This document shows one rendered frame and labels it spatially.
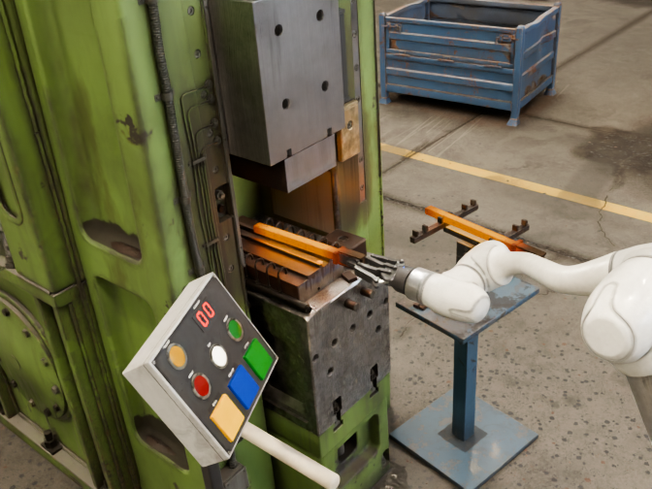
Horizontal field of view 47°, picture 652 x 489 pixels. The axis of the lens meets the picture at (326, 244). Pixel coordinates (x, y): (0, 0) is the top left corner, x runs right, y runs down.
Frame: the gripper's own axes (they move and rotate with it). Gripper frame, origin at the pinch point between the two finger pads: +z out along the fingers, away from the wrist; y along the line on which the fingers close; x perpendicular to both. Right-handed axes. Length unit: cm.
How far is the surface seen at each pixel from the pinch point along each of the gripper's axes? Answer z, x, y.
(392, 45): 227, -58, 336
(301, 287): 9.6, -7.1, -11.1
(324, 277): 9.6, -9.3, -1.1
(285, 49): 10, 59, -8
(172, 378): -9, 11, -70
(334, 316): 3.5, -18.3, -4.9
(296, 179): 9.9, 25.4, -8.9
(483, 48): 151, -52, 341
